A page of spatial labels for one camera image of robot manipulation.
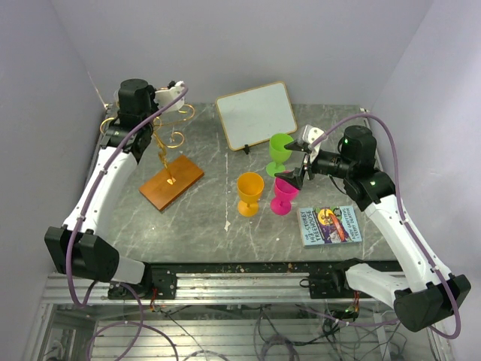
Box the gold wire glass rack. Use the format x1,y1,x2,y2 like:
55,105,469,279
98,103,205,214

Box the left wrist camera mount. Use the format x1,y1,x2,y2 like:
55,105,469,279
154,81,186,113

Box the small whiteboard wooden frame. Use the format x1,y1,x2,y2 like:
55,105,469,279
215,81,298,151

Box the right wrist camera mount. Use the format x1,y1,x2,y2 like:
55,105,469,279
297,125,325,157

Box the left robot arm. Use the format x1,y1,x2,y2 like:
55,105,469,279
44,78,188,307

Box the loose cables under table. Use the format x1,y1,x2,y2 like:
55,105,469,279
86,296,399,361

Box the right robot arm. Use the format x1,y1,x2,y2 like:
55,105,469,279
276,126,471,332

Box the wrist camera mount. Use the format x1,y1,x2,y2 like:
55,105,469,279
297,125,325,157
154,81,186,113

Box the treehouse children's book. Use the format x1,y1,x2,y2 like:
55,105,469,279
297,206,362,247

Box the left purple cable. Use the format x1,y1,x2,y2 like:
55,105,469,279
65,83,189,361

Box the aluminium rail frame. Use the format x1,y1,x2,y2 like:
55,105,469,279
31,262,452,360

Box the orange plastic wine glass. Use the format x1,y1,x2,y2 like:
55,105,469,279
237,172,265,217

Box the pink plastic wine glass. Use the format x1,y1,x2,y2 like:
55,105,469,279
270,177,299,216

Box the green plastic wine glass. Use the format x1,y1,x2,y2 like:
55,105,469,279
266,133,293,177

